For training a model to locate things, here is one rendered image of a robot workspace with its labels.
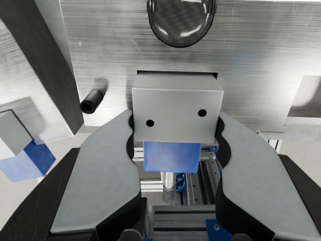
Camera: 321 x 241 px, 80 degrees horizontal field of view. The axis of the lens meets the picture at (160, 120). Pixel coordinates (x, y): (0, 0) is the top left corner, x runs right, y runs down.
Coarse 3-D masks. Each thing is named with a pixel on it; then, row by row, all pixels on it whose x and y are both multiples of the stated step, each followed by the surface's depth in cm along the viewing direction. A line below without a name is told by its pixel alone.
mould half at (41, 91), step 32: (0, 0) 15; (32, 0) 18; (0, 32) 15; (32, 32) 17; (0, 64) 16; (32, 64) 16; (64, 64) 21; (0, 96) 18; (32, 96) 18; (64, 96) 20; (32, 128) 20; (64, 128) 19
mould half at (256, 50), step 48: (96, 0) 11; (144, 0) 11; (240, 0) 11; (288, 0) 10; (96, 48) 12; (144, 48) 12; (192, 48) 12; (240, 48) 12; (288, 48) 12; (240, 96) 13; (288, 96) 13
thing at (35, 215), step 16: (64, 160) 8; (48, 176) 7; (64, 176) 7; (32, 192) 7; (48, 192) 7; (16, 208) 6; (32, 208) 6; (48, 208) 6; (16, 224) 6; (32, 224) 6; (48, 224) 6; (0, 240) 5; (16, 240) 5; (32, 240) 5; (48, 240) 5; (64, 240) 5; (80, 240) 5; (96, 240) 6
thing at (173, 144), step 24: (144, 72) 13; (168, 72) 13; (192, 72) 13; (144, 96) 11; (168, 96) 11; (192, 96) 11; (216, 96) 10; (144, 120) 11; (168, 120) 11; (192, 120) 11; (216, 120) 11; (144, 144) 14; (168, 144) 14; (192, 144) 14; (144, 168) 15; (168, 168) 15; (192, 168) 15; (168, 192) 18
